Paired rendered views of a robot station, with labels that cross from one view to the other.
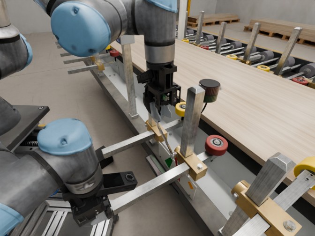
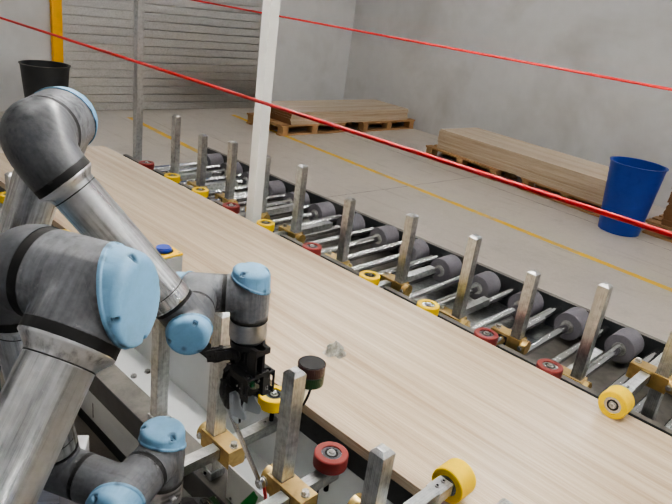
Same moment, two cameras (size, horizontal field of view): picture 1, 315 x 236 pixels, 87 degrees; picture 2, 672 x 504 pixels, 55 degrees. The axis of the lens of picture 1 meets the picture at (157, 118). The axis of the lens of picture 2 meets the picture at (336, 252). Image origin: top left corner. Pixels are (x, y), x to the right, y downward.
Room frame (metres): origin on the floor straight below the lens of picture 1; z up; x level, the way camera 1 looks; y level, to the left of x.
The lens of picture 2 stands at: (-0.69, 0.19, 1.88)
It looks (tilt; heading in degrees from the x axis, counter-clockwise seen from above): 22 degrees down; 343
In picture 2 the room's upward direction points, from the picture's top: 8 degrees clockwise
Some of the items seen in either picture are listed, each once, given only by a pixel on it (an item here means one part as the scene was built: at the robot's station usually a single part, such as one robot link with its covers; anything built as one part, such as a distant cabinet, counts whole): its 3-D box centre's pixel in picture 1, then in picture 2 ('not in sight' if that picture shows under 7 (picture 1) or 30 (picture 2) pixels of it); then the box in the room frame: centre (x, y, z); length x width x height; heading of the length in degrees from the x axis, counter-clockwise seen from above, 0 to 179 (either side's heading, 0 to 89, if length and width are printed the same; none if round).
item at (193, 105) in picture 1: (187, 146); (284, 462); (0.41, -0.11, 0.91); 0.04 x 0.04 x 0.48; 31
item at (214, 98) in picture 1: (207, 94); (310, 377); (0.44, -0.15, 1.11); 0.06 x 0.06 x 0.02
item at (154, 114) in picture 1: (156, 115); (238, 411); (0.41, 0.00, 1.05); 0.06 x 0.03 x 0.09; 30
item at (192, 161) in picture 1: (189, 160); (289, 489); (0.39, -0.12, 0.85); 0.14 x 0.06 x 0.05; 31
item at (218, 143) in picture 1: (213, 151); (328, 470); (0.43, -0.22, 0.85); 0.08 x 0.08 x 0.11
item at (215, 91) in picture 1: (208, 86); (311, 367); (0.44, -0.15, 1.14); 0.06 x 0.06 x 0.02
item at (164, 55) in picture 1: (161, 52); (249, 328); (0.43, -0.01, 1.23); 0.08 x 0.08 x 0.05
